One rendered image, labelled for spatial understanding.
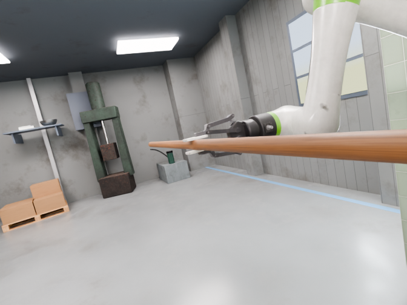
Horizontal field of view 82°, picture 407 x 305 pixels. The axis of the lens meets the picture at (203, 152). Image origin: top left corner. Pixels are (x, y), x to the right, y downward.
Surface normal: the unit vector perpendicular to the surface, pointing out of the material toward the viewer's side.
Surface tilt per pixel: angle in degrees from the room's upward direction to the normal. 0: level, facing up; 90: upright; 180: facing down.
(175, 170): 90
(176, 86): 90
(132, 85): 90
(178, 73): 90
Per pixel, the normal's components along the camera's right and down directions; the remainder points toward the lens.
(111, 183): 0.11, 0.10
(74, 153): 0.38, 0.04
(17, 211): 0.58, -0.03
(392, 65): -0.91, 0.23
